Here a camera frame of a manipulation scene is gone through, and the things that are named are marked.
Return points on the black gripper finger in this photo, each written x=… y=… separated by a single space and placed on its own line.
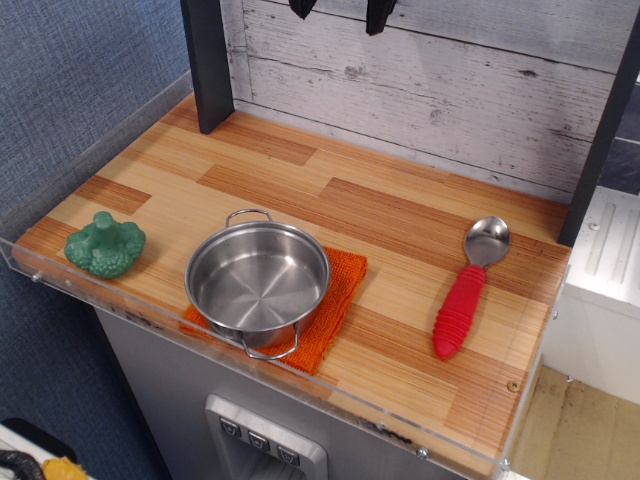
x=377 y=15
x=302 y=8

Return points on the green toy broccoli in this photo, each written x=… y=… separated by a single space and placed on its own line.
x=105 y=248

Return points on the stainless steel pan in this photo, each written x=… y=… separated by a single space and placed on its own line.
x=258 y=283

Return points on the orange woven cloth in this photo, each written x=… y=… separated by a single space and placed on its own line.
x=347 y=272

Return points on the clear acrylic edge guard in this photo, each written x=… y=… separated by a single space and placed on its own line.
x=178 y=186

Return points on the white toy sink unit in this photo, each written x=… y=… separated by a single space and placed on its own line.
x=593 y=333

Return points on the grey toy cabinet front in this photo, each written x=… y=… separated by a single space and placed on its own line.
x=171 y=375

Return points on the silver dispenser button panel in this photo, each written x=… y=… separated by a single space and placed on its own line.
x=252 y=447

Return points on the yellow object at corner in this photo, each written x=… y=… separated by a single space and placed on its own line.
x=63 y=469

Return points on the dark left cabinet post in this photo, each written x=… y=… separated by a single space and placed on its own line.
x=206 y=45

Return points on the dark cabinet post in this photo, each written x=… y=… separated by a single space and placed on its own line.
x=609 y=123
x=206 y=45

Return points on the red handled metal spoon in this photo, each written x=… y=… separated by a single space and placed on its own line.
x=486 y=244

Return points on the dark right cabinet post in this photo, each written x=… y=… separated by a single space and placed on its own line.
x=609 y=123

